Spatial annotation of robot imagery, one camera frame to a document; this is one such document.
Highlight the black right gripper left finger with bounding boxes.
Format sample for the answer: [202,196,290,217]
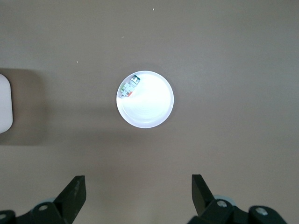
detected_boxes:
[0,175,86,224]

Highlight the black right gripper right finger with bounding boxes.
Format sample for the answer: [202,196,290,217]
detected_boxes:
[188,174,289,224]

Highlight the white lidded box grey latches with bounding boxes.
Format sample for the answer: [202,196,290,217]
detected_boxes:
[0,73,14,134]

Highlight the pink round plate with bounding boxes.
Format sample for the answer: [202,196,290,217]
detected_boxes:
[116,70,175,129]

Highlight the green and white switch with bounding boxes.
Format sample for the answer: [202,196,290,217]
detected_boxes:
[118,74,141,100]

